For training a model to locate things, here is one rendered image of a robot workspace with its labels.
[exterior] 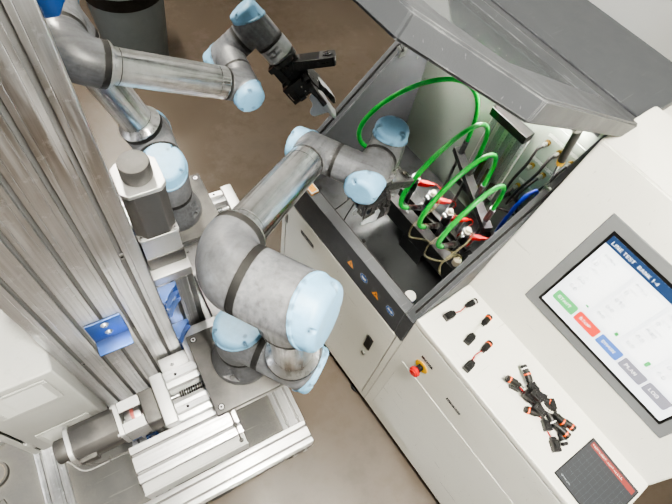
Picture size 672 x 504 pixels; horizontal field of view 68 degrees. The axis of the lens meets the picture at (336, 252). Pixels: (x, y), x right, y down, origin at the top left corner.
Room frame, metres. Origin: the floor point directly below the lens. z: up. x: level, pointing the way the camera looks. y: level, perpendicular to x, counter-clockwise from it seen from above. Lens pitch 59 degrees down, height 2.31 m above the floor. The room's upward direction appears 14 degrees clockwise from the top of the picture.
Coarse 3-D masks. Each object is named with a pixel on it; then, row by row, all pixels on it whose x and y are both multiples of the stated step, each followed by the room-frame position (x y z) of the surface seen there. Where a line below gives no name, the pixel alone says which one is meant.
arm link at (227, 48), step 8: (232, 32) 1.02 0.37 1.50; (216, 40) 1.02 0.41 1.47; (224, 40) 1.01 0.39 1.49; (232, 40) 1.01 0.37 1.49; (240, 40) 1.01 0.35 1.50; (208, 48) 1.01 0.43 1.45; (216, 48) 1.00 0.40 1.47; (224, 48) 0.99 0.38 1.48; (232, 48) 0.99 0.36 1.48; (240, 48) 1.00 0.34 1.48; (208, 56) 0.98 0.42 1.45; (216, 56) 0.98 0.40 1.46; (224, 56) 0.97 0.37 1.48; (232, 56) 0.97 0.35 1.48; (240, 56) 0.98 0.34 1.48; (216, 64) 0.97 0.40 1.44; (224, 64) 0.95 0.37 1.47
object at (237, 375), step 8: (216, 352) 0.37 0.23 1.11; (216, 360) 0.36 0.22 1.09; (216, 368) 0.34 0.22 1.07; (224, 368) 0.34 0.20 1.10; (232, 368) 0.34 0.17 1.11; (240, 368) 0.34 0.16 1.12; (248, 368) 0.35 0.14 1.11; (224, 376) 0.33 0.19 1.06; (232, 376) 0.34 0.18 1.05; (240, 376) 0.33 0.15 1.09; (248, 376) 0.34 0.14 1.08; (256, 376) 0.35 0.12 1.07; (240, 384) 0.32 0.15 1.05
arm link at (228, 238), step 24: (288, 144) 0.69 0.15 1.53; (312, 144) 0.68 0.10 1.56; (336, 144) 0.71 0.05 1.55; (288, 168) 0.59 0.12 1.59; (312, 168) 0.62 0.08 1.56; (264, 192) 0.50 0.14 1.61; (288, 192) 0.53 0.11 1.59; (216, 216) 0.42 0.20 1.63; (240, 216) 0.42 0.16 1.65; (264, 216) 0.45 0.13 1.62; (216, 240) 0.36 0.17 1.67; (240, 240) 0.37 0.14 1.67; (264, 240) 0.41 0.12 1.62; (216, 264) 0.32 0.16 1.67; (216, 288) 0.29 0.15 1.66
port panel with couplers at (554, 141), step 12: (552, 132) 1.15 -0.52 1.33; (564, 132) 1.13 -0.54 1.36; (540, 144) 1.15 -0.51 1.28; (552, 144) 1.13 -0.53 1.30; (564, 144) 1.11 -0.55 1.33; (576, 144) 1.10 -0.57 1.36; (540, 156) 1.14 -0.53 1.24; (576, 156) 1.08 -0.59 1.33; (528, 168) 1.12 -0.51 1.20; (552, 168) 1.10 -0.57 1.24; (516, 180) 1.15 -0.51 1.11; (540, 180) 1.11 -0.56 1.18
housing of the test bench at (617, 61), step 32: (512, 0) 1.45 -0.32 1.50; (544, 0) 1.49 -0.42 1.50; (576, 0) 1.53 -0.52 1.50; (544, 32) 1.34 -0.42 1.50; (576, 32) 1.37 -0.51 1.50; (608, 32) 1.41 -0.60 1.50; (576, 64) 1.23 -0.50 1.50; (608, 64) 1.26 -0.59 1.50; (640, 64) 1.30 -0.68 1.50; (640, 96) 1.16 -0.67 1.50
